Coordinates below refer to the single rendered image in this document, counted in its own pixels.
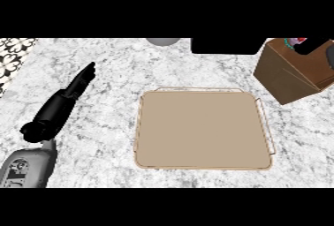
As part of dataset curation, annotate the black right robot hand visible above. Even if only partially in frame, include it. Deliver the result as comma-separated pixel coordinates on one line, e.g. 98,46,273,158
295,38,334,71

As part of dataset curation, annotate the pink frosted cupcake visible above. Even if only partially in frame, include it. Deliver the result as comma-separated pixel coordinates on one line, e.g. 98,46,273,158
283,38,307,51

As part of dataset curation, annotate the brown cardboard box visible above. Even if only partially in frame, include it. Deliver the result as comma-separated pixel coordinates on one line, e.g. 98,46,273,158
252,38,334,106

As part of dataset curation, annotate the beige square tray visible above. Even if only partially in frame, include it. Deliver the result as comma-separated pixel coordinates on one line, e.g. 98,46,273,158
131,86,276,171

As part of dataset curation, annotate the grey round object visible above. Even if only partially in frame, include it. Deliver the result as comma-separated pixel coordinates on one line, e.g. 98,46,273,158
144,38,183,47

